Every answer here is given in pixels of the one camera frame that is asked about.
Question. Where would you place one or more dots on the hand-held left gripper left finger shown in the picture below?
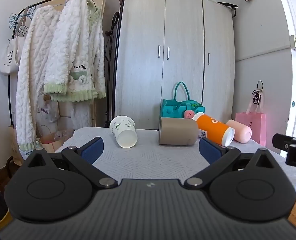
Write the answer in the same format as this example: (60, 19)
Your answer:
(94, 150)

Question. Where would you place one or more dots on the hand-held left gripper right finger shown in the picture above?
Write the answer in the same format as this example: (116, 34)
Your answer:
(209, 150)

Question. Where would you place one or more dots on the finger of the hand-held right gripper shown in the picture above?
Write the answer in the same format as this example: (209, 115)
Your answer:
(283, 141)

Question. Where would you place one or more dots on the orange cup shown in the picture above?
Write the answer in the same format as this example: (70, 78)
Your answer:
(214, 127)

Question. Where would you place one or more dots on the white cup with leaf print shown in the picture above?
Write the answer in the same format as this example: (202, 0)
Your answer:
(123, 131)

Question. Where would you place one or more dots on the taupe cup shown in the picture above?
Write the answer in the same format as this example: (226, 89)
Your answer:
(179, 131)

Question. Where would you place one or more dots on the pink cup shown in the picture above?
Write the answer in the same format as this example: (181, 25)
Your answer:
(241, 130)

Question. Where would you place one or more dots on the pink paper gift bag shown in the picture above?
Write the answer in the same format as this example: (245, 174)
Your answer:
(253, 123)

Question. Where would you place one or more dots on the clear plastic bag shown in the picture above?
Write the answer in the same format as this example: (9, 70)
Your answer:
(62, 134)

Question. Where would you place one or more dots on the white fleece pants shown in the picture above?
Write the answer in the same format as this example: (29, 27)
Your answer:
(80, 113)

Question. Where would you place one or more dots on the watermelon slice charm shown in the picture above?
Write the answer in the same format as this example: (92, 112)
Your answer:
(190, 114)

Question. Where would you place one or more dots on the paper bag with pink print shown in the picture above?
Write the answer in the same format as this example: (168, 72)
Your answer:
(49, 141)

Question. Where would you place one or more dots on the teal felt tote bag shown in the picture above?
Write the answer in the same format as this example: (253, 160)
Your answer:
(171, 108)

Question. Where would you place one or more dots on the white patterned table cloth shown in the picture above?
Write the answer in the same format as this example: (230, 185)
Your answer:
(150, 157)

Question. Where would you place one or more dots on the small white printed cloth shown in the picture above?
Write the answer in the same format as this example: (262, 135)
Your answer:
(47, 108)

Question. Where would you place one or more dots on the brown paper bag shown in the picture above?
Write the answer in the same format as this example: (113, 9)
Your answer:
(15, 147)

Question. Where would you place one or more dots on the white fleece robe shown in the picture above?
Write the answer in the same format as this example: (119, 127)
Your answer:
(30, 80)

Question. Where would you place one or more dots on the white fleece top green trim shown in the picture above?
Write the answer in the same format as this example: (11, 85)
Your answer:
(75, 50)

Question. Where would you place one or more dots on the grey wooden wardrobe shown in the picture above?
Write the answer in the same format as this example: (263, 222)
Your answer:
(183, 42)

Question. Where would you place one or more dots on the yellow bin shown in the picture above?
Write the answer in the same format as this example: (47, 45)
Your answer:
(0, 220)

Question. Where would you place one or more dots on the black clothes rack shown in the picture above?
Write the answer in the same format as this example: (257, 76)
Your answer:
(117, 30)

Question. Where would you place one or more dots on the white canvas tote bag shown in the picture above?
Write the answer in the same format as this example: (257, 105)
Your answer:
(9, 60)

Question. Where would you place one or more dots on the black bag on wardrobe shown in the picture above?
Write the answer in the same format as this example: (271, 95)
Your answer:
(229, 7)

